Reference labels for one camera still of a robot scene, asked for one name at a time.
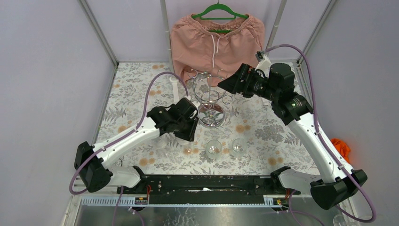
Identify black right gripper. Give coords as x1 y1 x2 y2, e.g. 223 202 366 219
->
217 63 279 102

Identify clear wine glass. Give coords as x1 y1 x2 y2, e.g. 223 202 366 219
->
152 136 168 150
206 140 222 159
231 138 247 158

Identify chrome wine glass rack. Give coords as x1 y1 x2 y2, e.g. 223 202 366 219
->
187 69 226 129

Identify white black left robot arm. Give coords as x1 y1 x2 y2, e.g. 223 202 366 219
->
73 97 199 194

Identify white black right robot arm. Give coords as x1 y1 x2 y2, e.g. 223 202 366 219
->
217 63 367 210

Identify pink shorts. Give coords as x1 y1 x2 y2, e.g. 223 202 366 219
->
170 15 265 81

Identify floral table mat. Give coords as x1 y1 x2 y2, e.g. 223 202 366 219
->
97 63 318 175

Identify green clothes hanger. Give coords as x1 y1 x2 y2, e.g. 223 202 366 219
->
191 0 249 34

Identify orange cloth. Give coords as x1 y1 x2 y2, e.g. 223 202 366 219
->
331 138 351 163

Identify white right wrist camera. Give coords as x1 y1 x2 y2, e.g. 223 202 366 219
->
255 51 272 74

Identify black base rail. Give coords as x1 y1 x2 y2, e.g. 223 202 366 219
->
117 174 287 205

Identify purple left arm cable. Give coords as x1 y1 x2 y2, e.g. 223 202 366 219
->
69 71 190 226

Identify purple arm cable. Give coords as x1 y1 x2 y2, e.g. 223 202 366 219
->
69 71 190 226
256 44 377 226

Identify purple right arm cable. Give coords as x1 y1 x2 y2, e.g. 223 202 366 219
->
256 44 377 226

